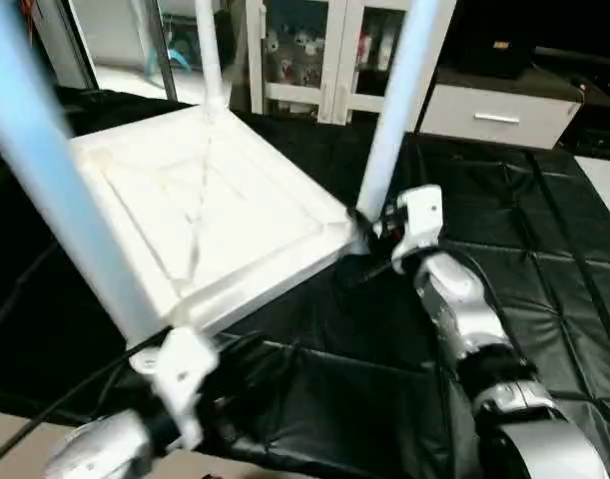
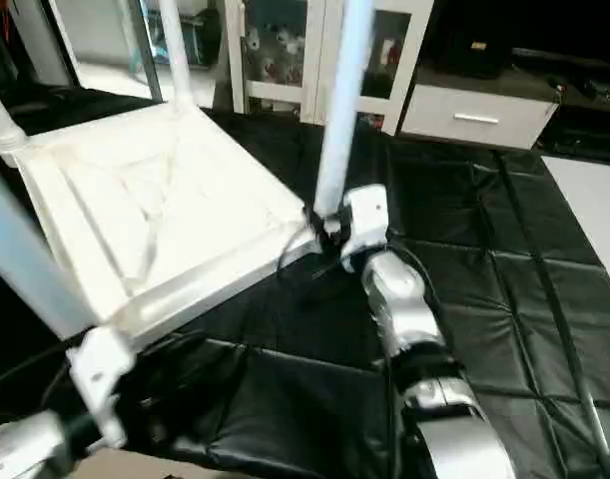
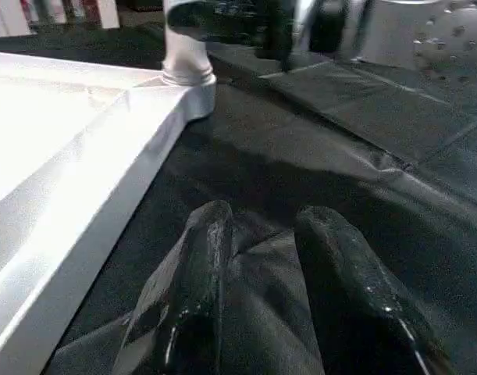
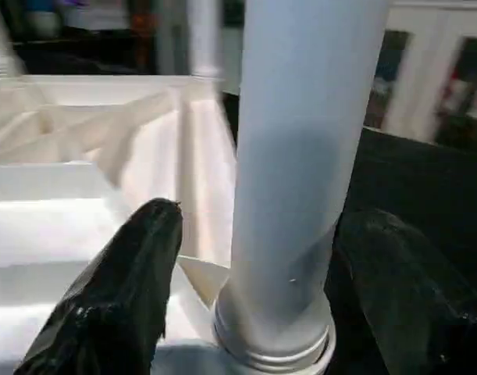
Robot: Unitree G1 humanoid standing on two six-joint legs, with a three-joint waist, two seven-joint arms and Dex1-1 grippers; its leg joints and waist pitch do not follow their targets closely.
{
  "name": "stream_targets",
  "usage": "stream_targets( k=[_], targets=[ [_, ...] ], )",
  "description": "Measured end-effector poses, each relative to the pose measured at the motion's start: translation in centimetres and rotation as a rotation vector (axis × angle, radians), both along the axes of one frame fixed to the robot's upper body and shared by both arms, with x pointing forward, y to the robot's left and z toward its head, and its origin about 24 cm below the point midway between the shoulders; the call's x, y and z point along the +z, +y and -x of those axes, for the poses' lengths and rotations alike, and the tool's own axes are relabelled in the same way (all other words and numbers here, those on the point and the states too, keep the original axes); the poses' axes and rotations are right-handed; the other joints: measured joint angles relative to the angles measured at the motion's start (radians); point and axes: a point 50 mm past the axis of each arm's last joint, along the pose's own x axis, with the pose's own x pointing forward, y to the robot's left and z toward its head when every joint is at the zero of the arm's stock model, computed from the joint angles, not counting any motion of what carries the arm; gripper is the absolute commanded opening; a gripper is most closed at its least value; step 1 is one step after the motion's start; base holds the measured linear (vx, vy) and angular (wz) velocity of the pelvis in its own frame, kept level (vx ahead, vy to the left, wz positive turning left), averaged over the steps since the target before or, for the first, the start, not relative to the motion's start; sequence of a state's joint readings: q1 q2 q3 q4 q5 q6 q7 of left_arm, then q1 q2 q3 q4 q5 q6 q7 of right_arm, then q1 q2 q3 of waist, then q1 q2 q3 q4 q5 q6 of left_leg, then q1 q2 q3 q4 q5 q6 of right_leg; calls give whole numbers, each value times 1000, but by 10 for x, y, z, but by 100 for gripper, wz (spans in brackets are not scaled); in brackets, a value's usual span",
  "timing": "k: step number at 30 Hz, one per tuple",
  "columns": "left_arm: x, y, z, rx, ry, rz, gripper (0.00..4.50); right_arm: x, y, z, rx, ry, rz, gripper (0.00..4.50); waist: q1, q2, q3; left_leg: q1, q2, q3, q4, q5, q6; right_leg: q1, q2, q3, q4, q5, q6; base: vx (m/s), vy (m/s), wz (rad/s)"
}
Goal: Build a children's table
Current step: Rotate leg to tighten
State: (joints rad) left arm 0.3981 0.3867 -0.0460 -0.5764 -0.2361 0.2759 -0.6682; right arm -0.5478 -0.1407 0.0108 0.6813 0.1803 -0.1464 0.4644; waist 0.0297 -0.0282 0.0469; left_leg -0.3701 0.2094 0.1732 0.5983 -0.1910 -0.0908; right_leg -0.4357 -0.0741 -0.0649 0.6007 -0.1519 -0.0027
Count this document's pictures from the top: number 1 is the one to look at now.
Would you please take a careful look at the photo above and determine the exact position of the black speaker box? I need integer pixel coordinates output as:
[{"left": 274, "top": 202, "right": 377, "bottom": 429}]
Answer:
[{"left": 459, "top": 0, "right": 540, "bottom": 79}]

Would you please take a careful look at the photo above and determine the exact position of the white glass door cabinet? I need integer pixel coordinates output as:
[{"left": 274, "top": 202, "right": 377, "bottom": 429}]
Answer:
[{"left": 247, "top": 0, "right": 425, "bottom": 126}]

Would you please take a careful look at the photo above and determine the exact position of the white plastic table top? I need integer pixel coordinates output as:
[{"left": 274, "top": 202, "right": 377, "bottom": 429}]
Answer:
[{"left": 70, "top": 100, "right": 370, "bottom": 345}]

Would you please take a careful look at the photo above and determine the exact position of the white drawer unit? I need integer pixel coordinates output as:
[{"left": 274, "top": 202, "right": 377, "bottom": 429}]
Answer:
[{"left": 419, "top": 83, "right": 583, "bottom": 151}]

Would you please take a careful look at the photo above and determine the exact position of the white flat board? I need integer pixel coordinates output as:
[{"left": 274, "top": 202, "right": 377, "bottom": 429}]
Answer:
[{"left": 574, "top": 155, "right": 610, "bottom": 216}]

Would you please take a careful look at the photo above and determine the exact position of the dark TV stand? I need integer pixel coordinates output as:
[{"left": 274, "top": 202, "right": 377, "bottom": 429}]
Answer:
[{"left": 574, "top": 70, "right": 610, "bottom": 161}]

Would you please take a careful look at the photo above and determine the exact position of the black table mat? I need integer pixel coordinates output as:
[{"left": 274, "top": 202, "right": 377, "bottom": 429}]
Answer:
[{"left": 0, "top": 88, "right": 610, "bottom": 479}]

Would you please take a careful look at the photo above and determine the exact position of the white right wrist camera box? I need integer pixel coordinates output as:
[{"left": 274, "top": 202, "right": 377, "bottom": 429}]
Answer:
[{"left": 389, "top": 185, "right": 445, "bottom": 262}]

